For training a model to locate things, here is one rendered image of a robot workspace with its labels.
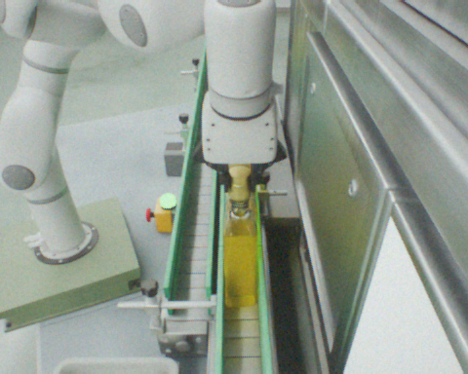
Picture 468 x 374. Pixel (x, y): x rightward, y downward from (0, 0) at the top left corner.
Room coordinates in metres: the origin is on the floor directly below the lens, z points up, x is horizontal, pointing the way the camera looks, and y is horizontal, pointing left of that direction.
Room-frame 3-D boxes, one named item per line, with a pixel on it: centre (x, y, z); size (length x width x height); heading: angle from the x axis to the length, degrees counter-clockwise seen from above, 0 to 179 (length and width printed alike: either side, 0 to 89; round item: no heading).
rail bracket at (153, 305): (0.44, 0.12, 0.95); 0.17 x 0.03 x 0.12; 91
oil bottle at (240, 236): (0.51, 0.00, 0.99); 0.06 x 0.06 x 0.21; 1
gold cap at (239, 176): (0.51, 0.00, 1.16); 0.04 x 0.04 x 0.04
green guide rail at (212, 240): (1.34, 0.07, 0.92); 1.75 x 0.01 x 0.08; 1
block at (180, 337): (0.44, 0.11, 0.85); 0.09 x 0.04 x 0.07; 91
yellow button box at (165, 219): (0.87, 0.20, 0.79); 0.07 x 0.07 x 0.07; 1
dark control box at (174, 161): (1.15, 0.21, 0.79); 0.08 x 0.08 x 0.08; 1
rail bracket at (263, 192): (0.75, -0.07, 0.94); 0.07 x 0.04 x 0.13; 91
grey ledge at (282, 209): (1.23, -0.09, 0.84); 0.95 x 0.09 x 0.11; 1
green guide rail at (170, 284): (1.34, 0.15, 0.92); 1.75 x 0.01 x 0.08; 1
